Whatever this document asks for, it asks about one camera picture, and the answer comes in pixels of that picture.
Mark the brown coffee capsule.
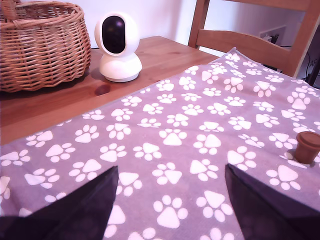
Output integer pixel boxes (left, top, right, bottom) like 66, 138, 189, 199
293, 130, 320, 165

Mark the small white round camera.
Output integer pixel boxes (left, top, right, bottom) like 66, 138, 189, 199
94, 11, 143, 83

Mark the wicker basket with handle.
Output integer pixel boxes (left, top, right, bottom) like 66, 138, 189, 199
0, 0, 92, 94

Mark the white wall socket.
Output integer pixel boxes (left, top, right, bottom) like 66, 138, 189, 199
259, 24, 288, 46

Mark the wooden chair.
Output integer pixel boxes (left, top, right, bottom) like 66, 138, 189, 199
187, 0, 320, 79

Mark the purple paw print cloth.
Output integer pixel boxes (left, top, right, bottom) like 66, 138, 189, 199
0, 46, 320, 240

